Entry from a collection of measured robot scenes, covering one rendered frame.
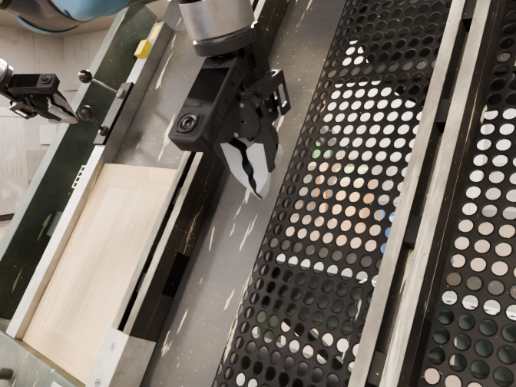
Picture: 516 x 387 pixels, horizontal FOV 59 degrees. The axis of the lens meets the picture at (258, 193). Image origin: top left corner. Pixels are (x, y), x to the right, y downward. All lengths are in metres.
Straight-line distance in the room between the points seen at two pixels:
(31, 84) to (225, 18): 0.81
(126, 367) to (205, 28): 0.63
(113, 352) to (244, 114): 0.55
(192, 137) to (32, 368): 0.81
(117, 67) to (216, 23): 1.16
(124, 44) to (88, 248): 0.75
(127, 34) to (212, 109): 1.21
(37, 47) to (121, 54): 12.22
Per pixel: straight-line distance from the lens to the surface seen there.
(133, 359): 0.92
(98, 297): 1.10
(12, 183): 8.14
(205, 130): 0.46
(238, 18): 0.50
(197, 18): 0.50
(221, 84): 0.49
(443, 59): 0.77
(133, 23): 1.69
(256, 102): 0.51
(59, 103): 1.31
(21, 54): 13.57
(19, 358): 1.22
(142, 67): 1.39
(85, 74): 1.36
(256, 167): 0.56
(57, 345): 1.17
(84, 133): 1.55
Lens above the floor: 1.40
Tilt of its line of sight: 8 degrees down
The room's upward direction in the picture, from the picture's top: straight up
